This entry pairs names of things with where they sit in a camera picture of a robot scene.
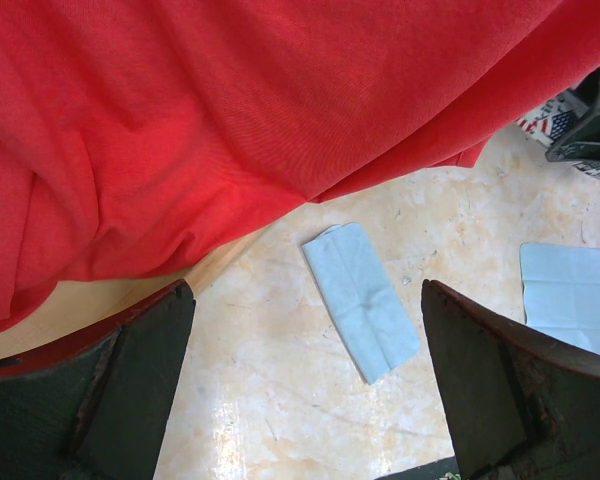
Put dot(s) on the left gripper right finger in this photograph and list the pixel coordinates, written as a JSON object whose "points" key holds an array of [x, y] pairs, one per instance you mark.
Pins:
{"points": [[519, 404]]}

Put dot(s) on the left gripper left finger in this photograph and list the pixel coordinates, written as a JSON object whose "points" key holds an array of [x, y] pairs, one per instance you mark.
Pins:
{"points": [[95, 404]]}

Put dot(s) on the square blue cleaning cloth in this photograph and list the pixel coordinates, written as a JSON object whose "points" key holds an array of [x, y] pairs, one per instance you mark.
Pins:
{"points": [[561, 292]]}

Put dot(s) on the narrow blue cleaning cloth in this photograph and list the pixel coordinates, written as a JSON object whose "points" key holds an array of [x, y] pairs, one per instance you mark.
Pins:
{"points": [[361, 301]]}

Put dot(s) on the red tank top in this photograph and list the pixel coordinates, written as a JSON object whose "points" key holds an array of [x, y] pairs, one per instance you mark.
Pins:
{"points": [[137, 136]]}

